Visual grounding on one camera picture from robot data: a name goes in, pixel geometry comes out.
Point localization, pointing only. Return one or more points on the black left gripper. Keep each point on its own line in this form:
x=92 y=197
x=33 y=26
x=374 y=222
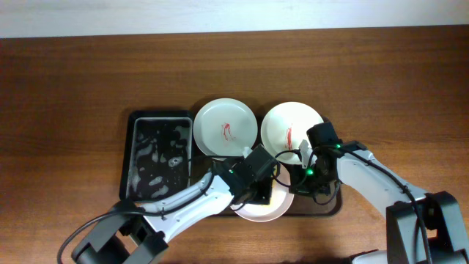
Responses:
x=261 y=193

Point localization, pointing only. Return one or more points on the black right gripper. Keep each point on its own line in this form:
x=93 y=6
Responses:
x=303 y=184

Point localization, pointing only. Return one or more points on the white plate with red stain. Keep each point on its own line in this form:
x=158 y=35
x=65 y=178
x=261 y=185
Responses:
x=280 y=201

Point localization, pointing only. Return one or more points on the pale green plate red stain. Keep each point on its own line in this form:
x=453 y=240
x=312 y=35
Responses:
x=225 y=127

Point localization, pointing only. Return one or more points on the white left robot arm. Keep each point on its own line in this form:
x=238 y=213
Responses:
x=131 y=233

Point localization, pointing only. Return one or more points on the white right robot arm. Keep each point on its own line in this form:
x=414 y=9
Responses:
x=421 y=227

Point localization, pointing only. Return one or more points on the brown plastic serving tray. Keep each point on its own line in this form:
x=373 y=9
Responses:
x=303 y=205

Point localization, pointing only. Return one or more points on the cream plate with red stain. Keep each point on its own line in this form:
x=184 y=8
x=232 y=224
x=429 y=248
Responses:
x=284 y=126

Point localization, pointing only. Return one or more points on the black wash basin with water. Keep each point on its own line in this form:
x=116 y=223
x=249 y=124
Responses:
x=158 y=149

